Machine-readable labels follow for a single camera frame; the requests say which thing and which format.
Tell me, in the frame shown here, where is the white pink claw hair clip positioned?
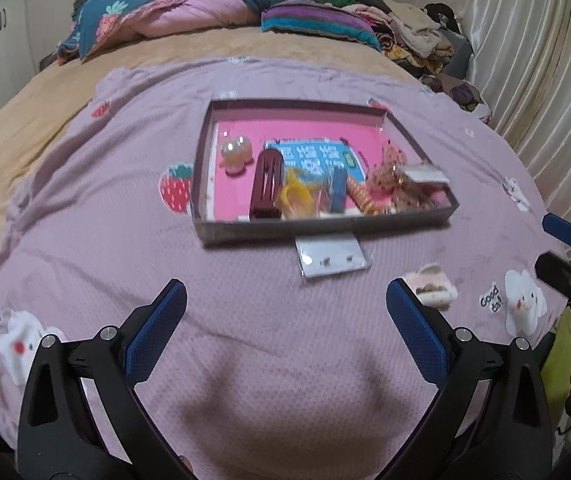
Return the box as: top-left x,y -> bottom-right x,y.
403,263 -> 458,310

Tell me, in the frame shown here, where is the striped purple teal pillow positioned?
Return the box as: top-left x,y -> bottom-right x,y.
260,0 -> 382,52

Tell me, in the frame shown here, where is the pile of clothes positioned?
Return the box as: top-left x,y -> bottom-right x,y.
332,0 -> 473,79

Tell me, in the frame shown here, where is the dark cardboard box tray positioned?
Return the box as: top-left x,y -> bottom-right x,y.
191,99 -> 459,246

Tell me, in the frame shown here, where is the cream striped curtain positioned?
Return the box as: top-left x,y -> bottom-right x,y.
462,0 -> 571,222

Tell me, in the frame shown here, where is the bag of yellow bangles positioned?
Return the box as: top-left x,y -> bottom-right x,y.
274,167 -> 331,220

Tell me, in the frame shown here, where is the white packaged hair clip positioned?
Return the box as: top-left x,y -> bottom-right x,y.
396,164 -> 450,186

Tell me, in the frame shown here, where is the bag of clothes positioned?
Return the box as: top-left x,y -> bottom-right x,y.
420,73 -> 491,125

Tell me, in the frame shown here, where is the small blue box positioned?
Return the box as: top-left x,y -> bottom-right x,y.
328,167 -> 348,214

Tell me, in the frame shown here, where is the maroon hair clip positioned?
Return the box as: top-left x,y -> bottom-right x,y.
250,148 -> 283,220

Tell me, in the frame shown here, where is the orange spiral hair tie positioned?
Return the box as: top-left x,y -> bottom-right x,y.
347,179 -> 382,216

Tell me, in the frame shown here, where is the earring card in plastic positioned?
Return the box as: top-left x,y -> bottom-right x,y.
295,234 -> 370,280

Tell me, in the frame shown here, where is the floral teal pink quilt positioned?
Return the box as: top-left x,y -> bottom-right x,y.
56,0 -> 271,64

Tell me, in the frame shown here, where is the tan bed sheet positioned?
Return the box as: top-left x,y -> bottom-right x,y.
0,27 -> 413,234

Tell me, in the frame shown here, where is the beige red-dotted bow scrunchie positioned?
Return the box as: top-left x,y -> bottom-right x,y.
366,140 -> 436,212

